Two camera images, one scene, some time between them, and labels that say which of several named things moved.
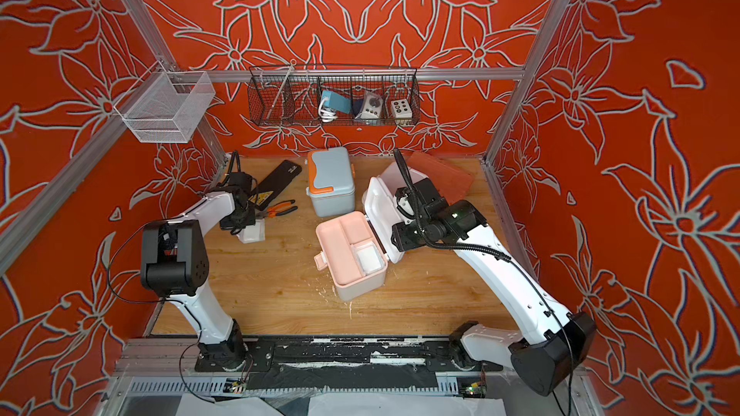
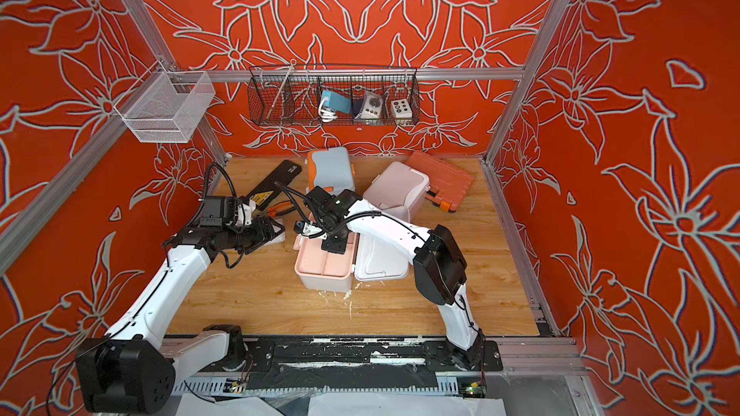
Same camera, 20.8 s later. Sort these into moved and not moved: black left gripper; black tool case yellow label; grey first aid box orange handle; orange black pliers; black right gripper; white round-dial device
Moved: black left gripper; black right gripper
Not moved: grey first aid box orange handle; white round-dial device; orange black pliers; black tool case yellow label
